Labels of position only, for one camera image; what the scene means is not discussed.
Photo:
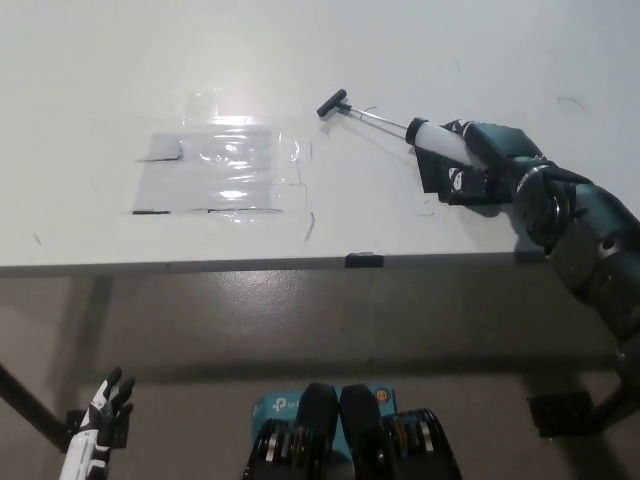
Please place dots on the black diagonal table brace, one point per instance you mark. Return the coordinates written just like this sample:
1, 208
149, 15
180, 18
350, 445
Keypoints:
30, 402

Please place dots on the black tape square marker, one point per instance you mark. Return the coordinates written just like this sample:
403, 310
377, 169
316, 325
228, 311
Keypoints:
432, 172

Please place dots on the black tape strip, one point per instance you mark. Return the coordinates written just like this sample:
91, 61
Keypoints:
365, 260

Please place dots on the teal router box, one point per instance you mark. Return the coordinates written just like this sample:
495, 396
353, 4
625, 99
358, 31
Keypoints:
272, 407

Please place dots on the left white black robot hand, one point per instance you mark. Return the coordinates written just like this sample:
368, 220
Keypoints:
87, 440

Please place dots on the clear plastic bag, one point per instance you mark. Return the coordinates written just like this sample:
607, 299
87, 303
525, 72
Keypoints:
200, 175

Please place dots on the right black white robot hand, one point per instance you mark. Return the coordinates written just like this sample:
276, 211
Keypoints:
500, 145

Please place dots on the small white air pump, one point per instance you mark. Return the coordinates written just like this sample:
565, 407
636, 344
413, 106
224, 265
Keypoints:
437, 140

